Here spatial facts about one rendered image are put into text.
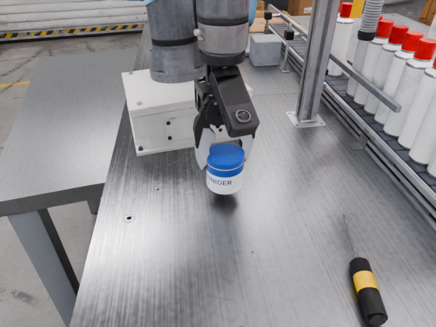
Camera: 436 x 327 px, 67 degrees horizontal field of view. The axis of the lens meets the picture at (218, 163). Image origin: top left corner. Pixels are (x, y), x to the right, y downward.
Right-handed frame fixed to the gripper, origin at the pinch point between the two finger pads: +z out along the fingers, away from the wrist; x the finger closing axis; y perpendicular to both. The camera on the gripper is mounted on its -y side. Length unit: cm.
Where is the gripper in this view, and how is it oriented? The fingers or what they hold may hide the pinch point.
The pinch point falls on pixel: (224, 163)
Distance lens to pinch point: 60.3
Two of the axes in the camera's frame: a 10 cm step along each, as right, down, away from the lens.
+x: -9.5, 1.8, -2.4
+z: 0.0, 8.0, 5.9
